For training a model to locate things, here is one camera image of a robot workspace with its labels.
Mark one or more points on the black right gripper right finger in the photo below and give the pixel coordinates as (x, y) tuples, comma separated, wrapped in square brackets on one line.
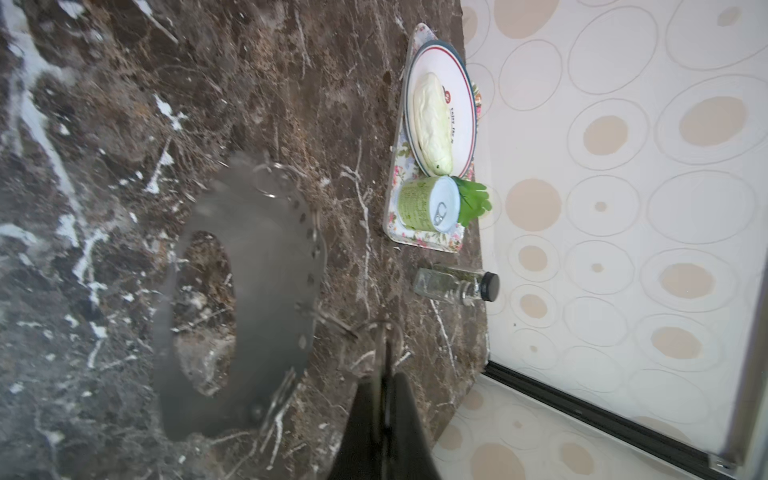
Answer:
[(406, 452)]

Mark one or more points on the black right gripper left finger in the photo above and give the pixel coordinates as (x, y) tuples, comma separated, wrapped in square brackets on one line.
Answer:
[(359, 455)]

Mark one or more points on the metal key organizer plate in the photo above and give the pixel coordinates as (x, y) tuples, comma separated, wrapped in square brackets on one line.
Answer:
[(277, 257)]

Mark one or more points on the empty glass shaker silver lid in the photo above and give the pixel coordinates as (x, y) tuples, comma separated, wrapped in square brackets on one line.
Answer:
[(438, 286)]

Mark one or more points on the herb jar black lid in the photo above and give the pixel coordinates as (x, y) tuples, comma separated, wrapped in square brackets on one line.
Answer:
[(483, 285)]

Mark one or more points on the green tin can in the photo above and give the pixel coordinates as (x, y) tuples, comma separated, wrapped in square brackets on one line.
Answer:
[(430, 204)]

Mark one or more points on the green leaf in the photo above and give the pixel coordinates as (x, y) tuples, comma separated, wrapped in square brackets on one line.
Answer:
[(474, 200)]

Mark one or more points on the floral rectangular tray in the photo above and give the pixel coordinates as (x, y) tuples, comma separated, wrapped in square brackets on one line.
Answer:
[(404, 168)]

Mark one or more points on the pale cabbage piece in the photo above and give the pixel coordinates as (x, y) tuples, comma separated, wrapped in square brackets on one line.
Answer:
[(432, 124)]

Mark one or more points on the white plate with rim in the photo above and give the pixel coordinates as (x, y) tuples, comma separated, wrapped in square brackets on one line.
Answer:
[(441, 59)]

